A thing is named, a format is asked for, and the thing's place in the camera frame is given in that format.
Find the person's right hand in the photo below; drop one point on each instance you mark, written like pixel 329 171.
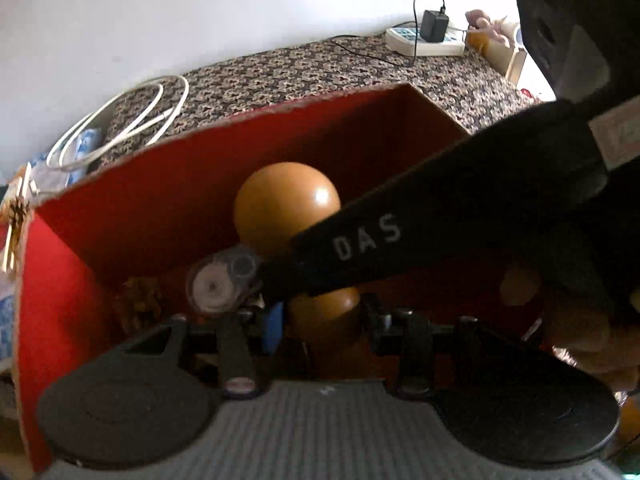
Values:
pixel 580 345

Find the red cardboard box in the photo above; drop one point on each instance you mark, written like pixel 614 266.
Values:
pixel 150 200

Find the wooden clips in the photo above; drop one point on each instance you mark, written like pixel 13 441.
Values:
pixel 17 210

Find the blue plastic packet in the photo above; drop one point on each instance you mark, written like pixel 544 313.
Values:
pixel 82 147

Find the brown wooden gourd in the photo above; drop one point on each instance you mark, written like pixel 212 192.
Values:
pixel 280 200

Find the white power strip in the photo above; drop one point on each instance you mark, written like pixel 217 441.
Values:
pixel 405 42

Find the gold cardboard box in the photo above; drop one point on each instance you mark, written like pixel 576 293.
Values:
pixel 497 52

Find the black power adapter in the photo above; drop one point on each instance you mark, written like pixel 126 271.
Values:
pixel 434 25

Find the clear correction tape dispenser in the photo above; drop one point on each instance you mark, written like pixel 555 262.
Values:
pixel 215 285

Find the floral patterned tablecloth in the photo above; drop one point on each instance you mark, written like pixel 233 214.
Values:
pixel 300 75

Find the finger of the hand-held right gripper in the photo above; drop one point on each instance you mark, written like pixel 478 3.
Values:
pixel 281 276

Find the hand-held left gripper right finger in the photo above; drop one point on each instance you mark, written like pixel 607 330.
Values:
pixel 372 317

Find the pink plush toy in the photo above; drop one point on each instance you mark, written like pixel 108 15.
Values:
pixel 482 21

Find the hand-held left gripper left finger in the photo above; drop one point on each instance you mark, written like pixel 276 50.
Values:
pixel 273 331

